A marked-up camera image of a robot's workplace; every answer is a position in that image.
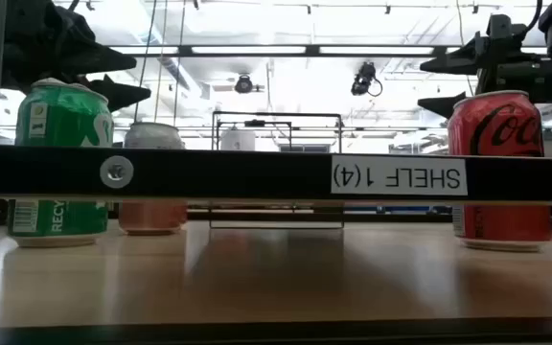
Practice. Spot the wooden shelf with black rails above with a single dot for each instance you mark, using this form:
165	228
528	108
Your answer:
257	172

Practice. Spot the black overhead crossbeam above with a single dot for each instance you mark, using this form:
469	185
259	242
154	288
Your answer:
257	54

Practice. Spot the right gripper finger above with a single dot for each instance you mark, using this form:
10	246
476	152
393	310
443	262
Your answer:
441	104
463	60

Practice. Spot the black metal table frame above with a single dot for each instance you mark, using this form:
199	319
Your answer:
276	338

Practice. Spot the red cola can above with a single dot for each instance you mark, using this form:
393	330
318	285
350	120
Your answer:
506	223

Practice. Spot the round black ceiling device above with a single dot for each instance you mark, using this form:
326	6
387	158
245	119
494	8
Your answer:
243	85

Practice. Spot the green soda can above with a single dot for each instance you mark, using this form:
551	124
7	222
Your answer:
65	120

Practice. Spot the black overhead camera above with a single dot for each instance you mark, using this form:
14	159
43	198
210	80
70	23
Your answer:
363	79

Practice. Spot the silver and peach can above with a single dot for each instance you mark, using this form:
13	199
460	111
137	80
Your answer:
154	218

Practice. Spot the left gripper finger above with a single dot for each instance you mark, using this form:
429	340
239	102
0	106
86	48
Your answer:
89	55
122	93

